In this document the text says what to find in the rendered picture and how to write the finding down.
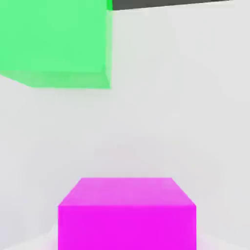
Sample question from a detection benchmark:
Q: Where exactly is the small magenta cube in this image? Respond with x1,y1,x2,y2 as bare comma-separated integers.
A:
58,177,197,250

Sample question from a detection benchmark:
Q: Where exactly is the large green box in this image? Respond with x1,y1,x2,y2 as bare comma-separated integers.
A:
0,0,114,90

